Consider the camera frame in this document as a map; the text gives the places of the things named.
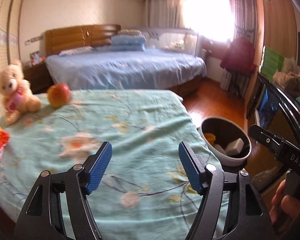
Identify white foam block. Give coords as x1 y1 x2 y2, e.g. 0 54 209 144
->
225 138 244 156

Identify white foam fruit net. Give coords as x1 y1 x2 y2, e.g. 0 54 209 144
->
214 144 226 155

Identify right hand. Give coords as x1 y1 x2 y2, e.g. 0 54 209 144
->
269 180 300 224

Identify black desk with screen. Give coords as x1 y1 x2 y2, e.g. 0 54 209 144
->
246 73 300 148

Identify floral teal bed sheet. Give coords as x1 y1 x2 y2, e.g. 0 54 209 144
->
0 90 220 239

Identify red yellow apple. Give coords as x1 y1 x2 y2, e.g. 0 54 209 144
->
47 83 71 109

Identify green boxes stack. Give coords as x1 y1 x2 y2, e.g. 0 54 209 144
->
258 46 285 81

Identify blue bed cover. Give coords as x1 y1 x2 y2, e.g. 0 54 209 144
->
46 49 207 90

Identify dark red hanging clothes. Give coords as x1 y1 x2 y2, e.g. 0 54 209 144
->
220 36 255 75

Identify cream teddy bear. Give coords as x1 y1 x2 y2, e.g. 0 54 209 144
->
0 60 42 126

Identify dark wooden nightstand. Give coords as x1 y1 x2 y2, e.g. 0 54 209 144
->
23 61 54 94

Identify folded blue blanket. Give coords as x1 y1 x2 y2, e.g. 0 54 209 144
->
110 34 146 51

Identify wooden headboard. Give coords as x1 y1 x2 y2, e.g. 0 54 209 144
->
45 24 121 56

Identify grey window curtain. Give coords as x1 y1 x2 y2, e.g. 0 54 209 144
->
145 0 187 28

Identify picture frame on nightstand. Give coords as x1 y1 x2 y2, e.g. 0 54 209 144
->
30 51 45 66

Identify white baby crib rail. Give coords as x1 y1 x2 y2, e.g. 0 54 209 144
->
138 27 200 56

